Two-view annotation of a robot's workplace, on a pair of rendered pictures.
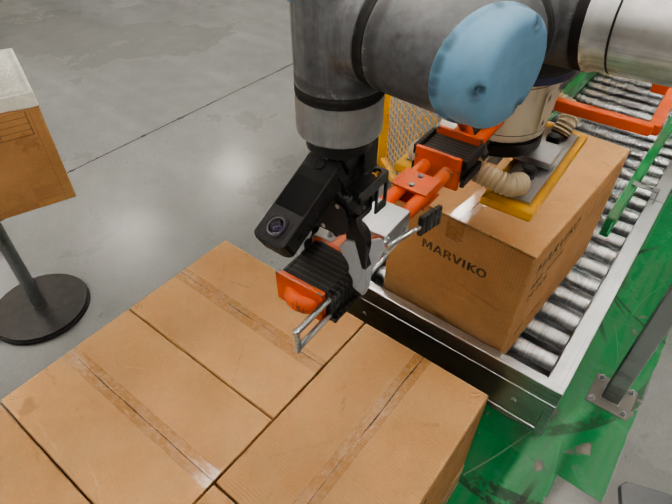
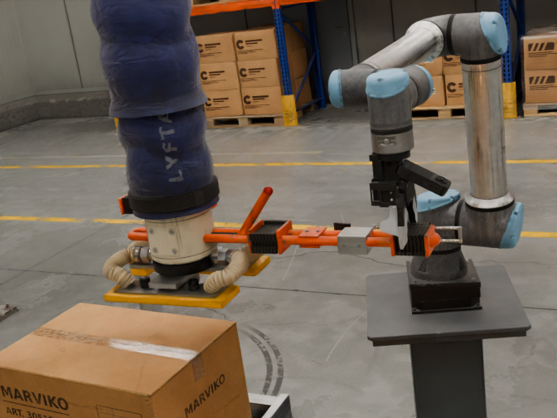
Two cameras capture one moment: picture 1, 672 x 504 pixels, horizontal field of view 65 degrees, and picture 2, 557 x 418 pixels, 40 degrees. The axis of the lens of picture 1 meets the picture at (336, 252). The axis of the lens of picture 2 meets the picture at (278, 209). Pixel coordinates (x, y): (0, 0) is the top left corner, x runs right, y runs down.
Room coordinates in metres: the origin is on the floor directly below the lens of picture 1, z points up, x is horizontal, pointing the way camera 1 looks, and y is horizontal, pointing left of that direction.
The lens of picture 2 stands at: (1.04, 1.51, 1.87)
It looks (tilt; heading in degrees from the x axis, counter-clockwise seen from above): 17 degrees down; 260
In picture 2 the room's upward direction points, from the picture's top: 8 degrees counter-clockwise
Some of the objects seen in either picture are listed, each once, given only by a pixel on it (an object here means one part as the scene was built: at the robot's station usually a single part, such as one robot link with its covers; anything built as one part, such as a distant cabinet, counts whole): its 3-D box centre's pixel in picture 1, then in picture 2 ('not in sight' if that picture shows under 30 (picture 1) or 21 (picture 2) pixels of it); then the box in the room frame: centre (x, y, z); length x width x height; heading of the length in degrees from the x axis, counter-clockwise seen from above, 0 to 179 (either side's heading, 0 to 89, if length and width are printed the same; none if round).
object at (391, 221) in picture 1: (378, 227); (355, 240); (0.58, -0.06, 1.26); 0.07 x 0.07 x 0.04; 54
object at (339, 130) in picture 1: (337, 111); (392, 141); (0.49, 0.00, 1.49); 0.10 x 0.09 x 0.05; 53
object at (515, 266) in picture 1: (501, 223); (123, 403); (1.20, -0.49, 0.75); 0.60 x 0.40 x 0.40; 139
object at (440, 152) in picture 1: (447, 157); (270, 236); (0.75, -0.19, 1.27); 0.10 x 0.08 x 0.06; 54
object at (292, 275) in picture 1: (319, 277); (413, 240); (0.47, 0.02, 1.27); 0.08 x 0.07 x 0.05; 144
